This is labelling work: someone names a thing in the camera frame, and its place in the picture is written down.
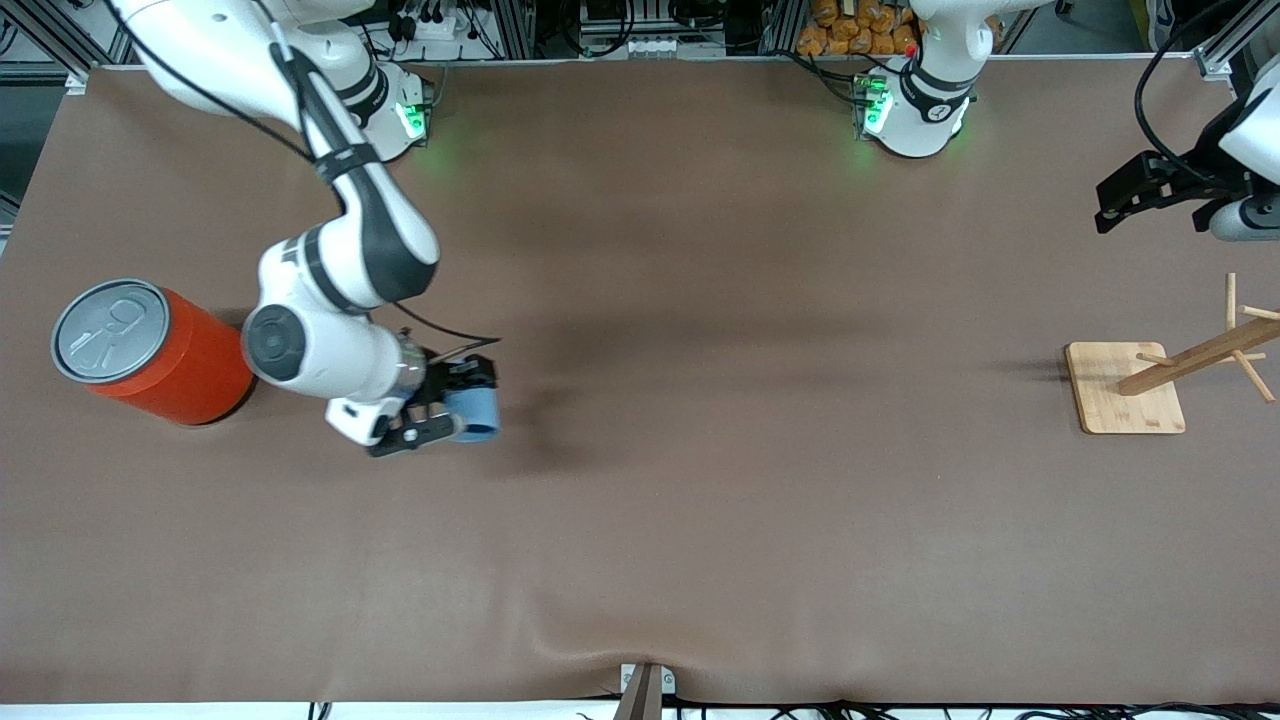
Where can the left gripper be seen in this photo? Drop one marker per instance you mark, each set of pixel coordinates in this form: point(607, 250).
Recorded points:
point(1189, 177)

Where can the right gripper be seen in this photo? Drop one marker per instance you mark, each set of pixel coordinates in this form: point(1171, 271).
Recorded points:
point(440, 381)

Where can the light blue plastic cup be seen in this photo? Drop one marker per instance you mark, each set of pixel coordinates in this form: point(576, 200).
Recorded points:
point(478, 412)

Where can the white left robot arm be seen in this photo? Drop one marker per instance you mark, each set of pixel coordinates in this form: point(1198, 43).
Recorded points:
point(915, 130)

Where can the wooden cup rack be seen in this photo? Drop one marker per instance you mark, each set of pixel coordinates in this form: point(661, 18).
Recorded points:
point(1110, 395)

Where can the brown table mat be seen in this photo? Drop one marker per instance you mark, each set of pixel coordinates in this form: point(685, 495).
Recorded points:
point(640, 500)

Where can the large orange can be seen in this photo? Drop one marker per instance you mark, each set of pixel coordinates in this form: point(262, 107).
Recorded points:
point(190, 370)

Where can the pile of orange objects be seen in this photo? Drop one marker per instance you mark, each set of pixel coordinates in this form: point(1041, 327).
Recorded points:
point(850, 25)

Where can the white power strip with plugs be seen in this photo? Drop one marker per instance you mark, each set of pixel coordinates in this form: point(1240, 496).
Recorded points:
point(440, 28)

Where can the small white power strip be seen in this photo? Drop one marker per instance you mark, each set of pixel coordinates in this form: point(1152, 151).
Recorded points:
point(665, 46)

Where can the aluminium frame profile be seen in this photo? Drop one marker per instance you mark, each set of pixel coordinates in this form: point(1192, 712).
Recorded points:
point(62, 40)
point(1225, 55)

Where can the aluminium upright post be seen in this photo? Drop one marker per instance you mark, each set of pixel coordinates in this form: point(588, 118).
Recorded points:
point(515, 25)
point(783, 25)

